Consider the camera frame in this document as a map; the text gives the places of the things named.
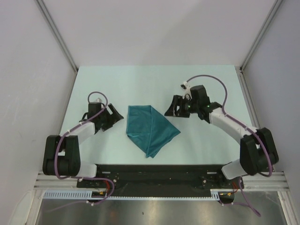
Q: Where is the aluminium frame post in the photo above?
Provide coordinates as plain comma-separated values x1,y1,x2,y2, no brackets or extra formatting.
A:
34,0,79,74
239,0,285,72

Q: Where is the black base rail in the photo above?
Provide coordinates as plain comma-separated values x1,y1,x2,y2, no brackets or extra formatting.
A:
76,165,244,199

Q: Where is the left aluminium frame post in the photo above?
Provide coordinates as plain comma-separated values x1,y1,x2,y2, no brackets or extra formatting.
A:
34,0,79,74

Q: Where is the right aluminium frame post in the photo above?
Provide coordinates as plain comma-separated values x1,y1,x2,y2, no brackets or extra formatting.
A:
239,0,285,72

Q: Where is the purple cable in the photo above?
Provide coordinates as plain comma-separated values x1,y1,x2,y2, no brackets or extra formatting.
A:
53,91,108,180
186,74,275,216

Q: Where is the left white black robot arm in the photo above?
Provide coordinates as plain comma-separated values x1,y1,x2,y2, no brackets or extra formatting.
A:
42,102,124,188

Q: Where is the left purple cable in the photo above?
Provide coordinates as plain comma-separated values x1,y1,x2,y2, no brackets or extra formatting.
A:
53,91,108,180

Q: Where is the white slotted cable duct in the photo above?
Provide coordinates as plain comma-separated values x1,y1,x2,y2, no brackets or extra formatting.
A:
43,190,235,203

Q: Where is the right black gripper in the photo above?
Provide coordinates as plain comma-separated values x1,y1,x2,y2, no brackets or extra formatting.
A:
164,96,199,119

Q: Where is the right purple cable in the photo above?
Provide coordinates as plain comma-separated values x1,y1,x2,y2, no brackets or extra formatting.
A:
186,74,275,216

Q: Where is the teal satin napkin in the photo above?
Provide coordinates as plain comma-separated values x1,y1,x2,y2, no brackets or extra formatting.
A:
126,105,180,158

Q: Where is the aluminium extrusion rail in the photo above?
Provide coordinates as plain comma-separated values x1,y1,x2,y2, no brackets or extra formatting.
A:
238,67,300,225

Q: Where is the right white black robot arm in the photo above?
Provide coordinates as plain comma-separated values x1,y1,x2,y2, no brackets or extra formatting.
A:
165,84,279,188

